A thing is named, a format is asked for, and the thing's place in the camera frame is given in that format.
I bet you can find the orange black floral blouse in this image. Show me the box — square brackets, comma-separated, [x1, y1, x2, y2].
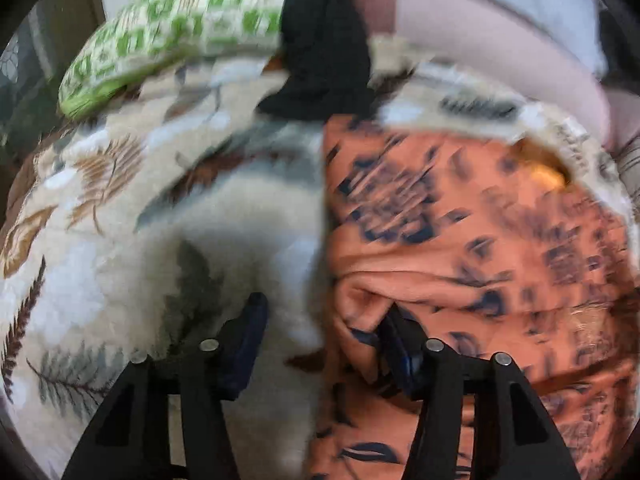
[307, 116, 639, 479]

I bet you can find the beige leaf print blanket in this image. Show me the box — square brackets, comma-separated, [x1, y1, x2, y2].
[1, 48, 639, 479]

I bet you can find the striped floral sofa cushion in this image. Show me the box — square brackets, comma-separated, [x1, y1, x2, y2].
[615, 136, 640, 205]

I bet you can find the wooden glass panel door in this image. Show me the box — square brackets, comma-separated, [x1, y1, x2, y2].
[0, 0, 101, 172]

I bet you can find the pink quilted sofa armrest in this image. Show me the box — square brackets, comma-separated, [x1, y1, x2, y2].
[354, 0, 612, 145]

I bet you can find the black garment on pillow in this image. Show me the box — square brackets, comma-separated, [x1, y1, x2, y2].
[257, 0, 374, 122]

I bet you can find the green white patterned pillow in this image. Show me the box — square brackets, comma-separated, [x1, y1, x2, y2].
[58, 0, 284, 119]

